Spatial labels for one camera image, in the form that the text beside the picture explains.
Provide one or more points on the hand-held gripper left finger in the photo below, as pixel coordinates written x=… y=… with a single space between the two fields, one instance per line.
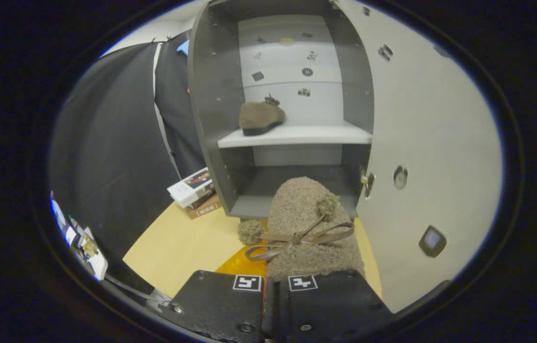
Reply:
x=216 y=305

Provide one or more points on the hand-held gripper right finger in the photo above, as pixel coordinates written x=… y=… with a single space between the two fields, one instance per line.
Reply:
x=335 y=305

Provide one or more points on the brown fuzzy shoe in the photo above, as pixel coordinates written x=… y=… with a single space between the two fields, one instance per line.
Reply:
x=259 y=118
x=302 y=205

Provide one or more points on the light grey shoe cabinet door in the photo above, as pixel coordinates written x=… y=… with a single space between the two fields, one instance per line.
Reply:
x=430 y=143

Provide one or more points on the dark grey shoe cabinet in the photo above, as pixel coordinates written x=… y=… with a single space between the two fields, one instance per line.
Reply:
x=216 y=95

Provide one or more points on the brown book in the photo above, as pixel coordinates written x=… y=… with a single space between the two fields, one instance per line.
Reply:
x=205 y=204

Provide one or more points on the white book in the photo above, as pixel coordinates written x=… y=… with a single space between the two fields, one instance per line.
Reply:
x=191 y=186

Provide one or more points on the colourful printed clutter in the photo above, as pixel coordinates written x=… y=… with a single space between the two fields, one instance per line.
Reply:
x=80 y=238

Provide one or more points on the black backdrop cloth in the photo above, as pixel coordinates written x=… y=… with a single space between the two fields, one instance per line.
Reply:
x=116 y=143

